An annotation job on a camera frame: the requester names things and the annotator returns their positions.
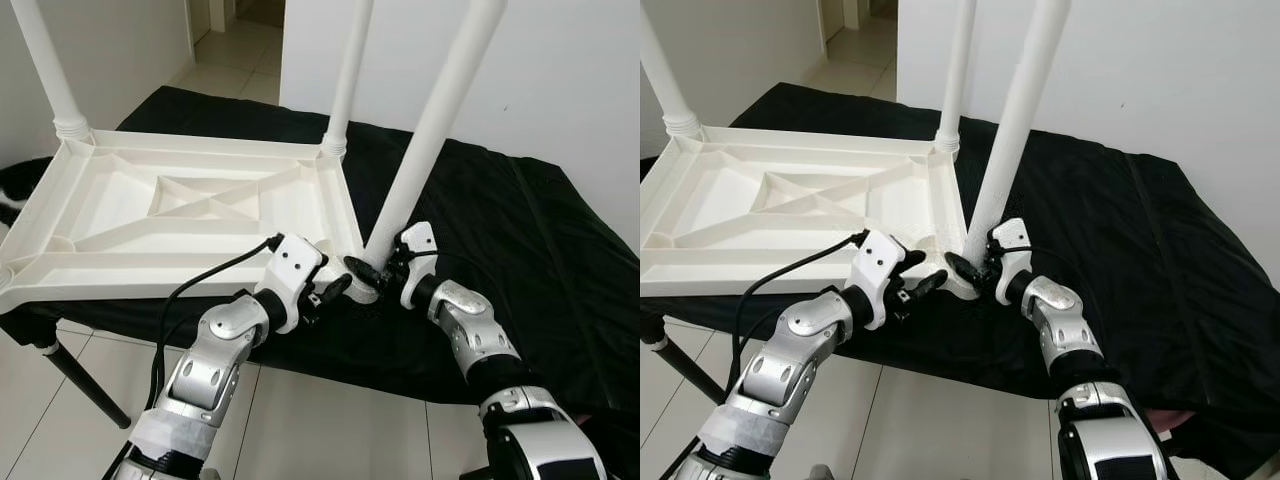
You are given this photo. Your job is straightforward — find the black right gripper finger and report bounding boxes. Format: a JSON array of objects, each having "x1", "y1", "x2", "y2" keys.
[
  {"x1": 343, "y1": 255, "x2": 386, "y2": 293},
  {"x1": 944, "y1": 252, "x2": 986, "y2": 291}
]

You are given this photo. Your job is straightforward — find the white plastic table top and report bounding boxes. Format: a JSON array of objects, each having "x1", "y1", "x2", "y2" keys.
[
  {"x1": 640, "y1": 125, "x2": 976, "y2": 299},
  {"x1": 0, "y1": 128, "x2": 373, "y2": 311}
]

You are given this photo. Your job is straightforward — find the white plastic table leg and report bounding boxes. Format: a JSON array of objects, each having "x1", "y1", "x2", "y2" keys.
[
  {"x1": 10, "y1": 0, "x2": 93, "y2": 141},
  {"x1": 320, "y1": 0, "x2": 376, "y2": 159},
  {"x1": 640, "y1": 10, "x2": 704, "y2": 138},
  {"x1": 362, "y1": 0, "x2": 508, "y2": 269},
  {"x1": 962, "y1": 0, "x2": 1073, "y2": 263},
  {"x1": 935, "y1": 0, "x2": 979, "y2": 154}
]

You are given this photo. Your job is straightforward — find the black cloth table cover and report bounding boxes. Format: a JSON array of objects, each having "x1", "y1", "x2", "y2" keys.
[
  {"x1": 0, "y1": 85, "x2": 641, "y2": 471},
  {"x1": 640, "y1": 82, "x2": 1280, "y2": 479}
]

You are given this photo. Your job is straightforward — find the black metal table leg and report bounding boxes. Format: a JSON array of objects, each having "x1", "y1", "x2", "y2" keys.
[
  {"x1": 40, "y1": 340, "x2": 131, "y2": 429},
  {"x1": 650, "y1": 335, "x2": 731, "y2": 406}
]

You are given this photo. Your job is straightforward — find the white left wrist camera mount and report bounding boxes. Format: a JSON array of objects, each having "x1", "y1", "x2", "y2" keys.
[
  {"x1": 255, "y1": 233, "x2": 326, "y2": 334},
  {"x1": 848, "y1": 230, "x2": 911, "y2": 331}
]

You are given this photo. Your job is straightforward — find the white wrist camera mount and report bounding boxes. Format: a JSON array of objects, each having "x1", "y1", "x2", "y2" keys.
[
  {"x1": 990, "y1": 218, "x2": 1031, "y2": 304},
  {"x1": 398, "y1": 221, "x2": 439, "y2": 309},
  {"x1": 255, "y1": 233, "x2": 326, "y2": 334},
  {"x1": 848, "y1": 230, "x2": 911, "y2": 331}
]

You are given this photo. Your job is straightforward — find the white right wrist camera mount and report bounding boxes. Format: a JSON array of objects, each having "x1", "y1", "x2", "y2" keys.
[
  {"x1": 990, "y1": 218, "x2": 1031, "y2": 304},
  {"x1": 398, "y1": 221, "x2": 439, "y2": 309}
]

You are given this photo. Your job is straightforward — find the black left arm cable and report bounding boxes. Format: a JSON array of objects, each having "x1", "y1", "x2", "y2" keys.
[
  {"x1": 150, "y1": 233, "x2": 286, "y2": 401},
  {"x1": 735, "y1": 230, "x2": 871, "y2": 391}
]

